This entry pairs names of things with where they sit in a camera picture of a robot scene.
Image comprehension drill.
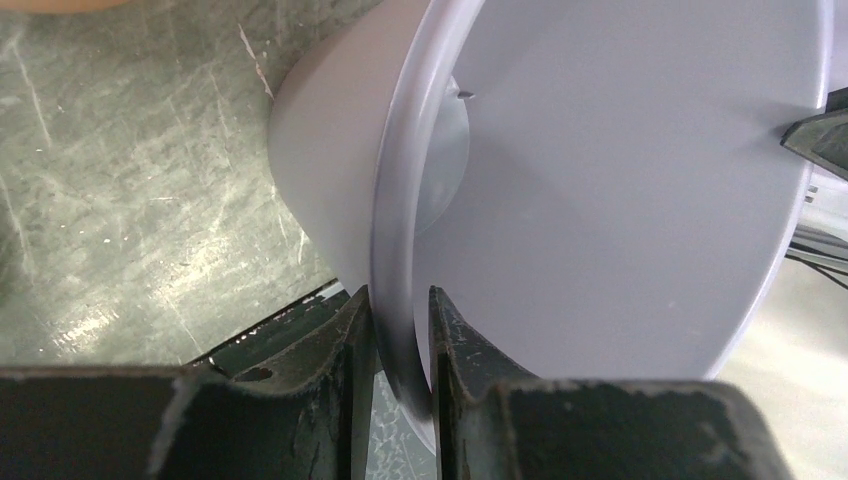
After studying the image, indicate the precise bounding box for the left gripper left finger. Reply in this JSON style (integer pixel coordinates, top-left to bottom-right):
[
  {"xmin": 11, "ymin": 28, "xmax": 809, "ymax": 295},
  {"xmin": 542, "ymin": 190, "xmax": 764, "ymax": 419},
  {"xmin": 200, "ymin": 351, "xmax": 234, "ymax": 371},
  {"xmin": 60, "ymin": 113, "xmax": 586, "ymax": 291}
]
[{"xmin": 1, "ymin": 289, "xmax": 376, "ymax": 479}]

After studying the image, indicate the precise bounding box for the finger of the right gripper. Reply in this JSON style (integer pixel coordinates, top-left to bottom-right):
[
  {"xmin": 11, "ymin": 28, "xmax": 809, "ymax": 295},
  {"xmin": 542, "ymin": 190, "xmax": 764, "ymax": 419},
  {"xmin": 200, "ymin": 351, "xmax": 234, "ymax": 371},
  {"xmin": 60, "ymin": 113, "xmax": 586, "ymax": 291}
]
[{"xmin": 780, "ymin": 89, "xmax": 847, "ymax": 180}]

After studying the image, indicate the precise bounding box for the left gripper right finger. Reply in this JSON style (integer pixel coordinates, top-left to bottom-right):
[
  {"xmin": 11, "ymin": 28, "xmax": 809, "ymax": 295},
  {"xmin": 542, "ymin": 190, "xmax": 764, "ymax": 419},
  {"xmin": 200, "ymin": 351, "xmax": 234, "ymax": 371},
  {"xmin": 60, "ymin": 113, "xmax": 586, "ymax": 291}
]
[{"xmin": 429, "ymin": 286, "xmax": 792, "ymax": 479}]

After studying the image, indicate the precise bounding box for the grey plastic bucket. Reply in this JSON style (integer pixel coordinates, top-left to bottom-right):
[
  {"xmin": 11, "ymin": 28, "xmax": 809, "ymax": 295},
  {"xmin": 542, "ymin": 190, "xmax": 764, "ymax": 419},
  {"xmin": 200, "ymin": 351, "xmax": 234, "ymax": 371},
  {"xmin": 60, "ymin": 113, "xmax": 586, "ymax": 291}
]
[{"xmin": 268, "ymin": 1, "xmax": 843, "ymax": 448}]

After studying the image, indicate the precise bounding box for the orange plastic bucket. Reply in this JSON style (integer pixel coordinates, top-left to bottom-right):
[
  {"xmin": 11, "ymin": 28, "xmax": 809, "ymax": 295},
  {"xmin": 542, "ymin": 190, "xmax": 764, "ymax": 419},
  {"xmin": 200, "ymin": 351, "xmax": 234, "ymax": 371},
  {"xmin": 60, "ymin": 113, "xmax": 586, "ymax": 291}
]
[{"xmin": 1, "ymin": 0, "xmax": 128, "ymax": 14}]

